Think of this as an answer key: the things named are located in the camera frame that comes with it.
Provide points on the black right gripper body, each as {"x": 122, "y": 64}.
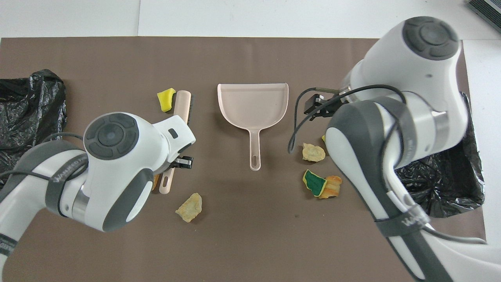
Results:
{"x": 319, "y": 105}

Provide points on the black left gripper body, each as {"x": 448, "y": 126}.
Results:
{"x": 184, "y": 162}

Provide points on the brown bread roll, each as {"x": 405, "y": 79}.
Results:
{"x": 155, "y": 182}

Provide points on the pale ridged pastry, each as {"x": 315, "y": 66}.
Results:
{"x": 190, "y": 208}

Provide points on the tan flaky pastry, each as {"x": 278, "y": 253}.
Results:
{"x": 313, "y": 152}

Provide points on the pink hand brush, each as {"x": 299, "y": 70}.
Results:
{"x": 182, "y": 103}

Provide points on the small yellow sponge piece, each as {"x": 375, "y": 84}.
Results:
{"x": 166, "y": 101}

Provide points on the pink plastic dustpan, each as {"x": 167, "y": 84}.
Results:
{"x": 252, "y": 105}

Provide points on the green and yellow sponge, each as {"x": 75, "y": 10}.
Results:
{"x": 315, "y": 183}

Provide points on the orange croissant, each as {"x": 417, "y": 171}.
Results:
{"x": 332, "y": 187}

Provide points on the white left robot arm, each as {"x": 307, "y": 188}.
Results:
{"x": 117, "y": 176}

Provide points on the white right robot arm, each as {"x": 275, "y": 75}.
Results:
{"x": 411, "y": 78}

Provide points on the open bin with black liner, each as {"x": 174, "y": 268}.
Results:
{"x": 450, "y": 184}

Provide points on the crumpled black bag covered bin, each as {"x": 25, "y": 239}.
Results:
{"x": 31, "y": 102}

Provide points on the brown paper table mat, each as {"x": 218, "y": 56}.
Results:
{"x": 242, "y": 219}

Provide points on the dark ribbed device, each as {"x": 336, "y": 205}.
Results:
{"x": 489, "y": 9}

